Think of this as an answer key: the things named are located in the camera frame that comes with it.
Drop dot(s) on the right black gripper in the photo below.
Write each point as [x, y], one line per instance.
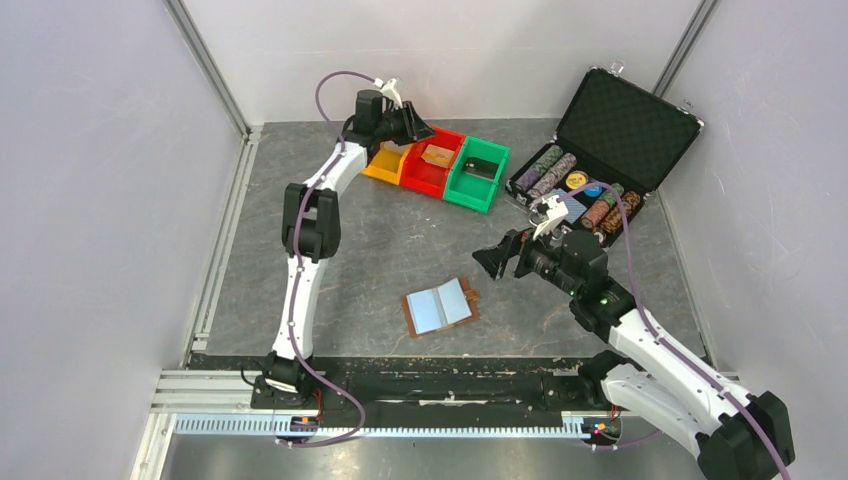
[495, 258]

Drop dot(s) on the brown leather card holder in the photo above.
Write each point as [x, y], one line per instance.
[439, 308]

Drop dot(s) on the blue playing card deck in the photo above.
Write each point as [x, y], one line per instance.
[575, 209]

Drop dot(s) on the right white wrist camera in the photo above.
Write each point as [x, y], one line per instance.
[546, 213]

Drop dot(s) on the black poker chip case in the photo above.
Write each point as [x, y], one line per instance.
[618, 133]

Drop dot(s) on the card stack in red bin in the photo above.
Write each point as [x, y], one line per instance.
[438, 156]

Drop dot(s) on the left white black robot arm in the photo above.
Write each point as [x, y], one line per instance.
[311, 235]

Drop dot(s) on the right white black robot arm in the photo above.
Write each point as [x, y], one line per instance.
[731, 432]

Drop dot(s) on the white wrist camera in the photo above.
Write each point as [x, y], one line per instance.
[389, 89]
[546, 213]

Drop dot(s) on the yellow dealer button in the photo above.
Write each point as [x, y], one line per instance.
[576, 179]

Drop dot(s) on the red plastic bin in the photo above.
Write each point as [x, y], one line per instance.
[426, 177]

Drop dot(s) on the green plastic bin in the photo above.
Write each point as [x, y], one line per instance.
[471, 192]

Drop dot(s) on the yellow plastic bin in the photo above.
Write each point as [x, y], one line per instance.
[387, 164]

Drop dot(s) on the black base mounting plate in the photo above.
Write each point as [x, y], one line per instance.
[424, 392]

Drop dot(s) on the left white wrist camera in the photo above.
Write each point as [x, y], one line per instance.
[389, 89]

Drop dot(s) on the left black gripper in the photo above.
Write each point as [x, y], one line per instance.
[414, 128]

